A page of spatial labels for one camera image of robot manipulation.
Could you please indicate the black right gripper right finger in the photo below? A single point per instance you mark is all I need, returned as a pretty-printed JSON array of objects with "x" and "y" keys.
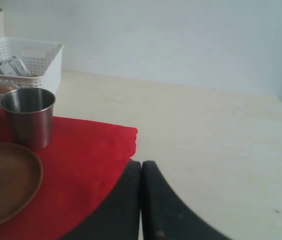
[{"x": 164, "y": 215}]

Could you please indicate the white woven plastic basket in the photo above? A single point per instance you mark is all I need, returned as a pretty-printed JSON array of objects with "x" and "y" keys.
[{"x": 41, "y": 58}]

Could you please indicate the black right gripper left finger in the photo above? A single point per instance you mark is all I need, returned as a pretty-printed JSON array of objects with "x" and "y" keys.
[{"x": 118, "y": 216}]

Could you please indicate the red scalloped table cloth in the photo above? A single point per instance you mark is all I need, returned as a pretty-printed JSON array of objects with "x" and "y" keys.
[{"x": 81, "y": 166}]

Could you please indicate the brown round plate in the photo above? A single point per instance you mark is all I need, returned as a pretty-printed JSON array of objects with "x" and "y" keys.
[{"x": 21, "y": 174}]

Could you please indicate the blue white milk carton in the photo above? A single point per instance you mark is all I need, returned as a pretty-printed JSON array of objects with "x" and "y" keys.
[{"x": 14, "y": 66}]

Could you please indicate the stainless steel cup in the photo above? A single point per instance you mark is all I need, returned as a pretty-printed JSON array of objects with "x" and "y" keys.
[{"x": 29, "y": 114}]

